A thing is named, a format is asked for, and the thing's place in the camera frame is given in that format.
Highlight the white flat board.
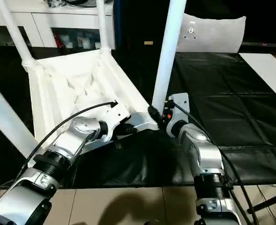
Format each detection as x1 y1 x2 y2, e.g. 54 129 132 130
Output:
240 52 276 107

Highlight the black stand bar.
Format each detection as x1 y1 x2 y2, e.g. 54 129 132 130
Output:
255 192 276 214

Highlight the white plastic table top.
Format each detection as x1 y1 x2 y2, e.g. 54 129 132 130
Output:
24 49 160 155

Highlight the black cabinet with yellow label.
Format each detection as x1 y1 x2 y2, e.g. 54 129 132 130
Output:
114 0 185 53

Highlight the white glass-door cabinet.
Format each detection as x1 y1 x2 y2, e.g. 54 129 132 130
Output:
0 0 116 49

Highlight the grey cushion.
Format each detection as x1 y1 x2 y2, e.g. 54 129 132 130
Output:
176 12 247 53

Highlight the black gear on cabinet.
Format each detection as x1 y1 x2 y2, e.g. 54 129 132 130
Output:
45 0 100 8

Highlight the black table mat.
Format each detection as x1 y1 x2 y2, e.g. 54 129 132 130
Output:
0 45 276 189

